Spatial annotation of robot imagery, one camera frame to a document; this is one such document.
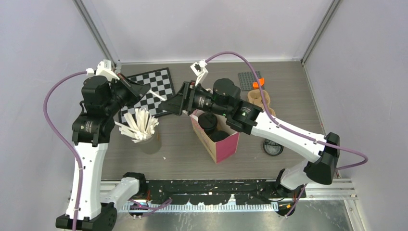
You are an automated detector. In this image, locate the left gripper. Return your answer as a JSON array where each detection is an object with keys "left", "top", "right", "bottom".
[{"left": 104, "top": 73, "right": 150, "bottom": 116}]

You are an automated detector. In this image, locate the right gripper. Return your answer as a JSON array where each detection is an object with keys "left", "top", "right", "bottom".
[{"left": 159, "top": 80, "right": 230, "bottom": 117}]

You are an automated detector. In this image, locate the black paper coffee cup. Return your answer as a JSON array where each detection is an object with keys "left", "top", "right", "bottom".
[{"left": 198, "top": 112, "right": 219, "bottom": 135}]

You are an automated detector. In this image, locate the black plastic cup lid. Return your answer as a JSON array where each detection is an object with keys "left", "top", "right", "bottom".
[{"left": 198, "top": 112, "right": 219, "bottom": 130}]

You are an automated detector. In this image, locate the paper cakes gift bag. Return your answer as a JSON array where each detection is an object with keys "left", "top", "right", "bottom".
[{"left": 190, "top": 110, "right": 240, "bottom": 164}]

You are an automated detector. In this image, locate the white paper straw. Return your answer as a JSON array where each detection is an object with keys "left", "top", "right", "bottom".
[{"left": 149, "top": 90, "right": 166, "bottom": 101}]

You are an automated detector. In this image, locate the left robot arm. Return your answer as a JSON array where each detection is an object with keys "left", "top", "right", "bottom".
[{"left": 55, "top": 75, "right": 150, "bottom": 231}]

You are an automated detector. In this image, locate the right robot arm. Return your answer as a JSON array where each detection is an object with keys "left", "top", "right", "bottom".
[{"left": 159, "top": 78, "right": 340, "bottom": 198}]

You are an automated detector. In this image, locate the black white chessboard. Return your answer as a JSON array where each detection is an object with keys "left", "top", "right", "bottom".
[{"left": 118, "top": 67, "right": 175, "bottom": 124}]

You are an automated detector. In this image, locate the silver tin can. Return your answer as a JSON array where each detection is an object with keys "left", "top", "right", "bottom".
[{"left": 138, "top": 132, "right": 162, "bottom": 154}]

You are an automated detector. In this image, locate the grey lego baseplate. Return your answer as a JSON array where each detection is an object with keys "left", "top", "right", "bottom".
[{"left": 238, "top": 72, "right": 259, "bottom": 91}]

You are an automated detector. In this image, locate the brown cardboard cup carrier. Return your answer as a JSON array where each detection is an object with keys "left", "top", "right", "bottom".
[{"left": 247, "top": 89, "right": 276, "bottom": 117}]

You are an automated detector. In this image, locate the orange plastic piece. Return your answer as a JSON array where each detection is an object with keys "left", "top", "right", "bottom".
[{"left": 253, "top": 78, "right": 265, "bottom": 89}]

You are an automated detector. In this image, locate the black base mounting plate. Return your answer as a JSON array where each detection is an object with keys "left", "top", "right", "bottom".
[{"left": 131, "top": 180, "right": 303, "bottom": 205}]

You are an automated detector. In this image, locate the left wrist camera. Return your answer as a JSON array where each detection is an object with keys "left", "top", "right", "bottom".
[{"left": 86, "top": 59, "right": 120, "bottom": 82}]

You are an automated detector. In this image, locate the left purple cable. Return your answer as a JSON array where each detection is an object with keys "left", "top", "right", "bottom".
[{"left": 43, "top": 70, "right": 173, "bottom": 231}]

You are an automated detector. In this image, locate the purple cable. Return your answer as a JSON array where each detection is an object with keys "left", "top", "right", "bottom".
[
  {"left": 204, "top": 51, "right": 369, "bottom": 219},
  {"left": 43, "top": 70, "right": 173, "bottom": 231}
]

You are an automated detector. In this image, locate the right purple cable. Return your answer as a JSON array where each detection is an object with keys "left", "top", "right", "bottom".
[{"left": 204, "top": 51, "right": 369, "bottom": 219}]

